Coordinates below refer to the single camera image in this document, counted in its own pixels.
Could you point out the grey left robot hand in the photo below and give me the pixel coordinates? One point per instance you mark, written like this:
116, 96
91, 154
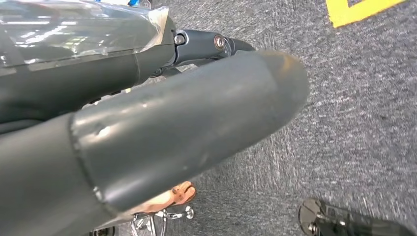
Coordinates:
163, 123

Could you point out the black stand base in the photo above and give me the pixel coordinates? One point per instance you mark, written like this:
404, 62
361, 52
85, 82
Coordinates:
342, 221

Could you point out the yellow floor tape square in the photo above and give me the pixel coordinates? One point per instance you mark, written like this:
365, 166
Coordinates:
345, 14

